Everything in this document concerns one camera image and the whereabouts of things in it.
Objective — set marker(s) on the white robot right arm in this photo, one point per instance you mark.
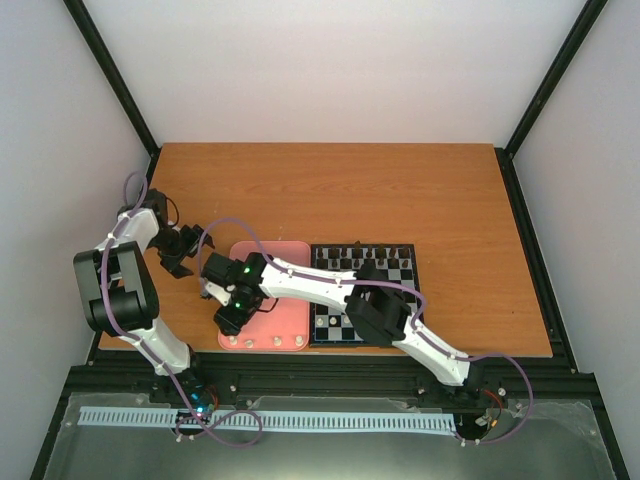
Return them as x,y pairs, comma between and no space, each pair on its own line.
375,306

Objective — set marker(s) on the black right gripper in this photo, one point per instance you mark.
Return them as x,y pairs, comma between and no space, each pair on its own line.
233,323

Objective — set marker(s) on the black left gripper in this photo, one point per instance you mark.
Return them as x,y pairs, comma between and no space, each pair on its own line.
172,264

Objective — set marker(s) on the light blue cable duct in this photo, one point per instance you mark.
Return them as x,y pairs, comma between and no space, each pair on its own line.
271,421

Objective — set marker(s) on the right black frame post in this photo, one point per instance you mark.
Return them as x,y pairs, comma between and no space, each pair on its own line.
576,36

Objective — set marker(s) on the black aluminium frame rail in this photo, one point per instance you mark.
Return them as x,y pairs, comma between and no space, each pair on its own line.
240,377

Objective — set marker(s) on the pink plastic tray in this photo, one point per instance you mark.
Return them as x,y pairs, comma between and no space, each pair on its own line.
286,318

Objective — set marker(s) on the black frame post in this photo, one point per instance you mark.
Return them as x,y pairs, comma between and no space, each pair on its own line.
100,51
576,36

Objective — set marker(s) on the left black frame post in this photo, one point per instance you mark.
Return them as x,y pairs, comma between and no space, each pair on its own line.
100,51

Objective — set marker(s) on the black white chessboard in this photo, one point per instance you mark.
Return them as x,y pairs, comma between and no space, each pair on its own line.
396,262

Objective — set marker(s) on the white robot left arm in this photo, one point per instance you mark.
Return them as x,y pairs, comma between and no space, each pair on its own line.
117,291

